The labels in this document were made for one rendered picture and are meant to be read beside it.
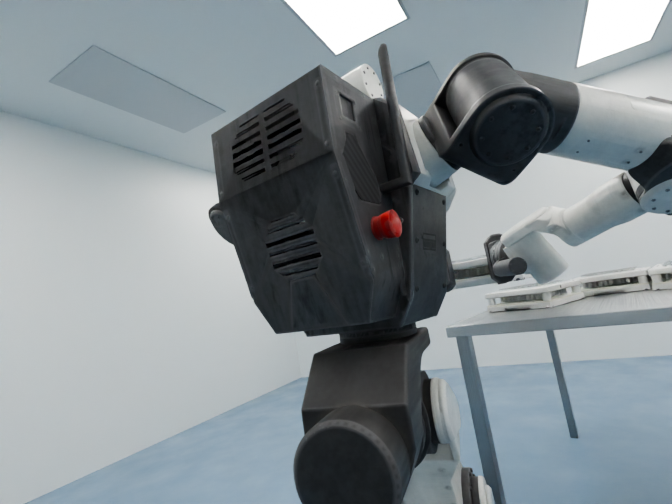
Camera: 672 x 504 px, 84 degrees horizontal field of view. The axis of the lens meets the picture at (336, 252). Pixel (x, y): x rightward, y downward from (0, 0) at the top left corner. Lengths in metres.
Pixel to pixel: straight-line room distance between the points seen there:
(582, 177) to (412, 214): 4.39
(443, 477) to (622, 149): 0.54
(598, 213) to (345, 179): 0.46
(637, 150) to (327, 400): 0.49
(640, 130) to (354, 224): 0.37
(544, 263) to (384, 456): 0.53
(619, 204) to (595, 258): 4.02
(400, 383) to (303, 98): 0.34
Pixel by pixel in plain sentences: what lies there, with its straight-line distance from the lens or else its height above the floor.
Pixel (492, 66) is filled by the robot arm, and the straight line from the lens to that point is 0.54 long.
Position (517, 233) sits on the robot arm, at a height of 1.08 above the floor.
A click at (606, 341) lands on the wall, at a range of 4.81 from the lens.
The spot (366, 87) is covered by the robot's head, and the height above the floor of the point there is 1.33.
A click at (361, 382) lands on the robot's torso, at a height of 0.92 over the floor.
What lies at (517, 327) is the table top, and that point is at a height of 0.86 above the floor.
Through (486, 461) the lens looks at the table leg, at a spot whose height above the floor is 0.46.
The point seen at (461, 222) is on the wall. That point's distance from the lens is 4.82.
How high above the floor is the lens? 1.01
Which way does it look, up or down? 8 degrees up
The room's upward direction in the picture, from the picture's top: 9 degrees counter-clockwise
